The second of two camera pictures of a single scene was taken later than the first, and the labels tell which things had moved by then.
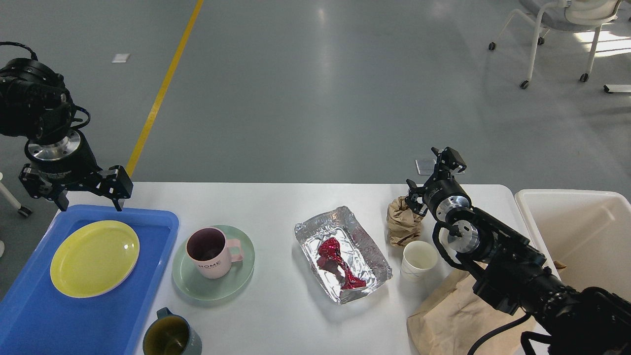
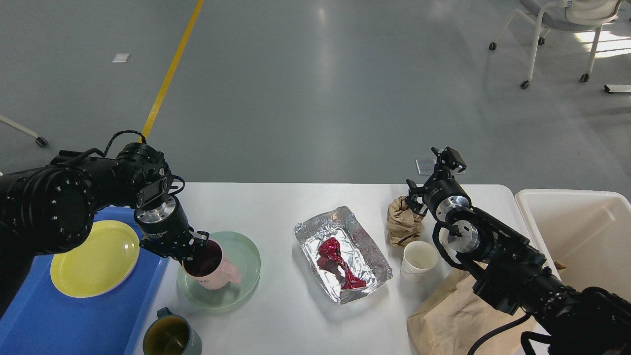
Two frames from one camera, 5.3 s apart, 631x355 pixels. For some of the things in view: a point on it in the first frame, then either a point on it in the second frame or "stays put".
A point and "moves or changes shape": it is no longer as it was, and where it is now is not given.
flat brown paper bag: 455,324 stays put
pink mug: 212,253 moves or changes shape
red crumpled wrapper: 330,258 stays put
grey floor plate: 428,167 stays put
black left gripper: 70,162 to 166,231
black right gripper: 442,195 stays put
